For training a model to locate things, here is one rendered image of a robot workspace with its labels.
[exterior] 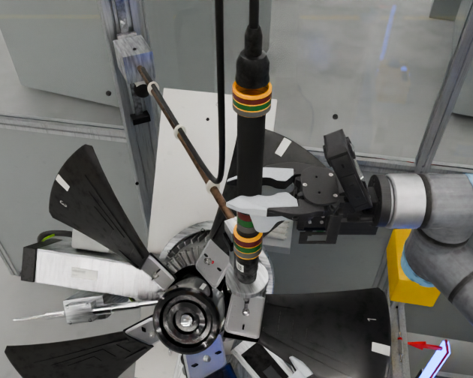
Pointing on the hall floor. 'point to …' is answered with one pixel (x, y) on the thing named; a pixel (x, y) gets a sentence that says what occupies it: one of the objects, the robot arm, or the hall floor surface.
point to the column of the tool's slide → (137, 152)
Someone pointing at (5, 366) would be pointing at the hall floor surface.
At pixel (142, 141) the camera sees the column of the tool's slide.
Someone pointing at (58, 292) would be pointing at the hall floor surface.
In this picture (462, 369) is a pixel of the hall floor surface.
